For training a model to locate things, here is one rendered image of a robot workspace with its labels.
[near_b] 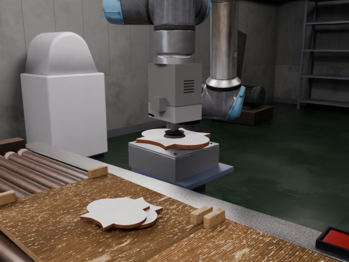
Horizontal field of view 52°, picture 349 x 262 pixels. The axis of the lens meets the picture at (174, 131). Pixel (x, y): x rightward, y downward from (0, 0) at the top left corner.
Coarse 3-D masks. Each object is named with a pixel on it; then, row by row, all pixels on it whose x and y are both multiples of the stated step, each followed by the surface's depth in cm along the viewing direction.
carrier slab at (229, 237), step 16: (224, 224) 75; (240, 224) 75; (192, 240) 68; (208, 240) 68; (224, 240) 68; (240, 240) 68; (256, 240) 68; (272, 240) 68; (160, 256) 63; (176, 256) 63; (192, 256) 63; (208, 256) 63; (224, 256) 63; (240, 256) 63; (256, 256) 63; (272, 256) 63; (288, 256) 63; (304, 256) 63; (320, 256) 63
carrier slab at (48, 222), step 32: (64, 192) 91; (96, 192) 91; (128, 192) 91; (0, 224) 75; (32, 224) 75; (64, 224) 75; (96, 224) 75; (160, 224) 75; (192, 224) 75; (32, 256) 65; (64, 256) 63; (96, 256) 63; (128, 256) 63
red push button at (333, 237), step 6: (330, 234) 72; (336, 234) 72; (342, 234) 72; (324, 240) 70; (330, 240) 70; (336, 240) 70; (342, 240) 70; (348, 240) 70; (342, 246) 67; (348, 246) 67
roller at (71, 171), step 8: (16, 152) 135; (24, 152) 132; (32, 152) 132; (32, 160) 127; (40, 160) 124; (48, 160) 122; (56, 168) 117; (64, 168) 115; (72, 168) 114; (80, 176) 109
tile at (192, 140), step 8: (144, 136) 68; (152, 136) 68; (160, 136) 68; (192, 136) 68; (200, 136) 68; (208, 136) 70; (152, 144) 65; (160, 144) 63; (168, 144) 62; (176, 144) 63; (184, 144) 62; (192, 144) 62; (200, 144) 63; (208, 144) 65
